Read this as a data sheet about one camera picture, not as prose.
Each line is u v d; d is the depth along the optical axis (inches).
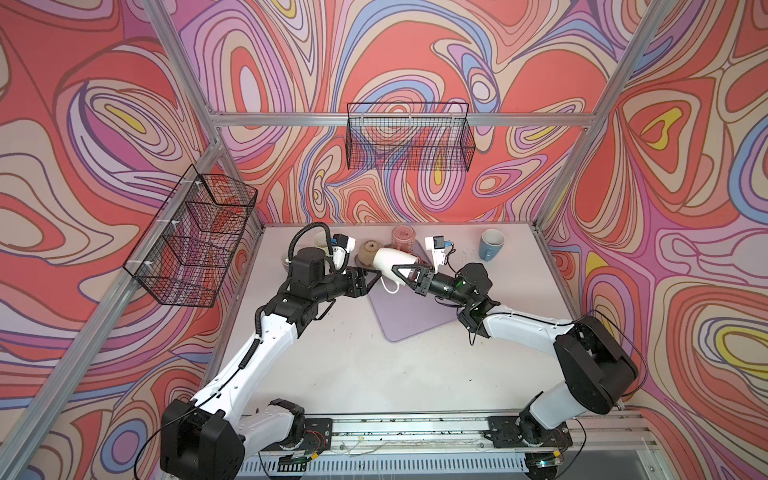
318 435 28.5
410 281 28.2
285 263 22.5
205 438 14.6
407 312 36.5
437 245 27.2
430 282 26.3
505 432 28.9
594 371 17.5
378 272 28.7
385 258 29.5
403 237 40.0
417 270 27.8
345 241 26.6
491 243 40.1
